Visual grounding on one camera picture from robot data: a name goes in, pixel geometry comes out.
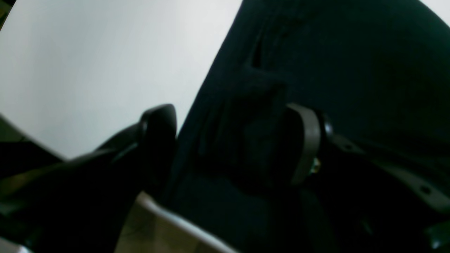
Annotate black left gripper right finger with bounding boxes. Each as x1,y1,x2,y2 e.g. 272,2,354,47
287,103,449,253

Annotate black T-shirt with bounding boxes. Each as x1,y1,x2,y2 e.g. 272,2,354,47
158,0,449,253

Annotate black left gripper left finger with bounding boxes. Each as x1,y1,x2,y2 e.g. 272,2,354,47
1,104,177,253

